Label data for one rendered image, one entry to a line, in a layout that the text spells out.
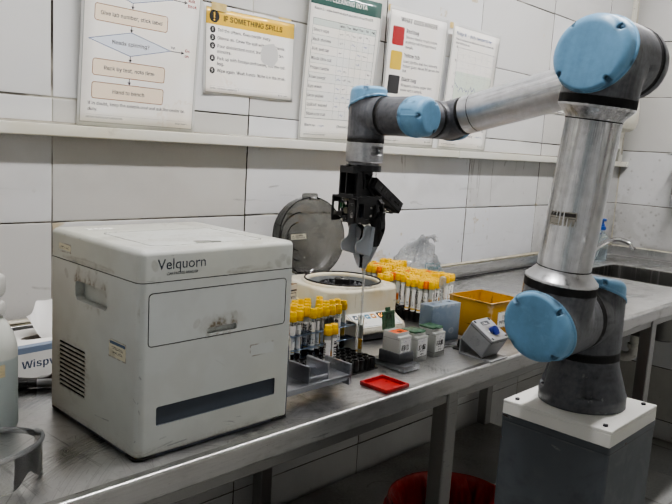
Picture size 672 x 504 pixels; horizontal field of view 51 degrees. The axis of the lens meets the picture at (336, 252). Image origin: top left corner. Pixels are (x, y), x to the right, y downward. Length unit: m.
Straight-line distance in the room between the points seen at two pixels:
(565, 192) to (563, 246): 0.08
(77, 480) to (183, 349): 0.22
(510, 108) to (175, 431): 0.81
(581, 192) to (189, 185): 0.99
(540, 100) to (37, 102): 0.99
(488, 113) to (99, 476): 0.91
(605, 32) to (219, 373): 0.75
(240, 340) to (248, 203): 0.84
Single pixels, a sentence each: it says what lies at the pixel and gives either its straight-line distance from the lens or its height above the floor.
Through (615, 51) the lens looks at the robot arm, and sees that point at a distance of 1.11.
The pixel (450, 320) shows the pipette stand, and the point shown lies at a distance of 1.72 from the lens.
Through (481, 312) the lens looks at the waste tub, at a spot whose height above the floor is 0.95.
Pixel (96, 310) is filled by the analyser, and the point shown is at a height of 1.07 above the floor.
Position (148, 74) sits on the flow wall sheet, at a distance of 1.71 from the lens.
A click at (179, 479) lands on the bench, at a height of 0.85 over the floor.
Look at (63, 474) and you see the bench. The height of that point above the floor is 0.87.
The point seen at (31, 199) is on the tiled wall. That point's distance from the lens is 1.60.
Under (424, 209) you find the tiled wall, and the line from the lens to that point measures 2.47.
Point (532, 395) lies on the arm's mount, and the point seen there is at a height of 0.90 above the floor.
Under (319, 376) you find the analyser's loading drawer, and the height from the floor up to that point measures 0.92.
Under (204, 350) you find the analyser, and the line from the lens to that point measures 1.07.
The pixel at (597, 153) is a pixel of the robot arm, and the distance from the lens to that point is 1.14.
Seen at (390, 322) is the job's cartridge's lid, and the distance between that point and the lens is 1.53.
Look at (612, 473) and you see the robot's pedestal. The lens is 1.31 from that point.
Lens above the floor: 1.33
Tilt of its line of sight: 8 degrees down
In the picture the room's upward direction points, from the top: 3 degrees clockwise
